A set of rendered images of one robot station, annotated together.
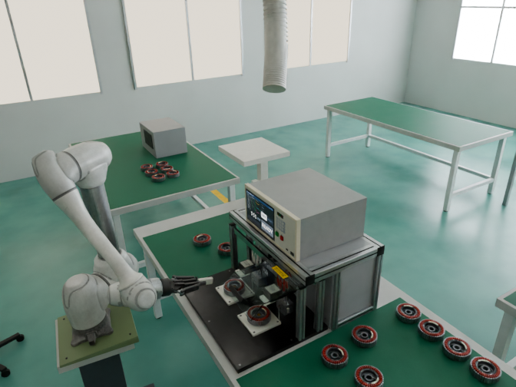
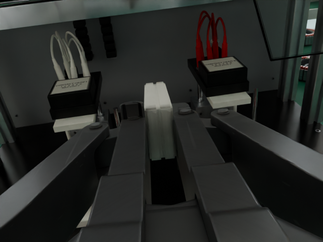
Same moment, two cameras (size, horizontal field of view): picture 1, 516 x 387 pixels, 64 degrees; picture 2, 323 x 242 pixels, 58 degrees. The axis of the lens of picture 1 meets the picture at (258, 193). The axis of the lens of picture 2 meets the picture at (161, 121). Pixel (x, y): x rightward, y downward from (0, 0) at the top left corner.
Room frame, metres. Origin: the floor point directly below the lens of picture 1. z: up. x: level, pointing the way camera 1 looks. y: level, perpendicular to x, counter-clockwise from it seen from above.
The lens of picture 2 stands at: (1.43, 0.39, 1.09)
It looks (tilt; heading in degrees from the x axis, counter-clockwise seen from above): 30 degrees down; 296
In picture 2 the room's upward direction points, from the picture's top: 7 degrees counter-clockwise
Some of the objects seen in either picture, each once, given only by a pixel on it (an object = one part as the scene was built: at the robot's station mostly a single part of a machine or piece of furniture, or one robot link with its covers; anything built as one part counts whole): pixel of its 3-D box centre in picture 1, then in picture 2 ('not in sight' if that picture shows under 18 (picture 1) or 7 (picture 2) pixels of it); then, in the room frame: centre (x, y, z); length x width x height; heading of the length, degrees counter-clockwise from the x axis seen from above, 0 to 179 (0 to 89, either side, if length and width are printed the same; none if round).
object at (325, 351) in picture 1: (334, 356); not in sight; (1.27, -0.30, 0.77); 0.11 x 0.11 x 0.04
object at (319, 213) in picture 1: (302, 209); not in sight; (1.75, -0.21, 1.22); 0.44 x 0.39 x 0.20; 30
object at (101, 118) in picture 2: not in sight; (92, 128); (1.78, 0.01, 0.80); 0.08 x 0.05 x 0.06; 30
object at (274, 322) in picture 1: (259, 319); not in sight; (1.50, 0.01, 0.78); 0.15 x 0.15 x 0.01; 30
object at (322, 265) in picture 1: (300, 230); not in sight; (1.76, -0.20, 1.09); 0.68 x 0.44 x 0.05; 30
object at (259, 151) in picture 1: (254, 179); not in sight; (2.68, 0.02, 0.98); 0.37 x 0.35 x 0.46; 30
